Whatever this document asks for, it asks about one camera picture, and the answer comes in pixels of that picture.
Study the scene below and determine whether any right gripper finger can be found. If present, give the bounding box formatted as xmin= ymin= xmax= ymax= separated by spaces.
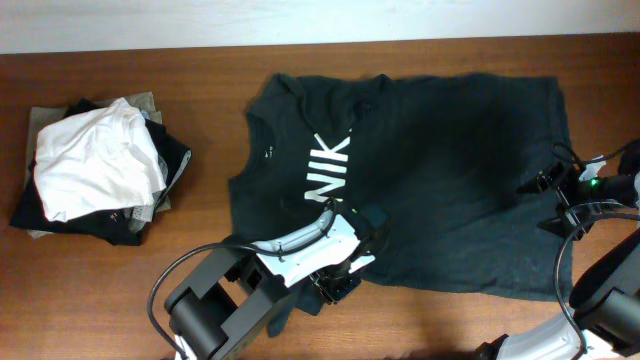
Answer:
xmin=516 ymin=174 xmax=551 ymax=195
xmin=537 ymin=217 xmax=583 ymax=241

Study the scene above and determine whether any dark green Nike t-shirt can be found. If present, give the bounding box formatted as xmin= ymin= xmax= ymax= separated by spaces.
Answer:
xmin=227 ymin=72 xmax=576 ymax=338

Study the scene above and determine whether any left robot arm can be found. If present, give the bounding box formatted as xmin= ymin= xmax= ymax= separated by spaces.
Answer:
xmin=162 ymin=202 xmax=388 ymax=359

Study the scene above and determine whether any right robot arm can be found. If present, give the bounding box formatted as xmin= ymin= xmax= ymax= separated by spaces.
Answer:
xmin=473 ymin=140 xmax=639 ymax=360

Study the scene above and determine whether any grey patterned folded garment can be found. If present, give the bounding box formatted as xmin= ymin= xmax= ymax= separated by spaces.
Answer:
xmin=122 ymin=110 xmax=193 ymax=234

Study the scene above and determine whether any black folded garment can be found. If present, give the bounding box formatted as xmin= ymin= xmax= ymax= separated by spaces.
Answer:
xmin=8 ymin=98 xmax=193 ymax=247

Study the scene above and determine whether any white folded t-shirt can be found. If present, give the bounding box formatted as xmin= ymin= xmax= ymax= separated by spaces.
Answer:
xmin=33 ymin=98 xmax=166 ymax=222

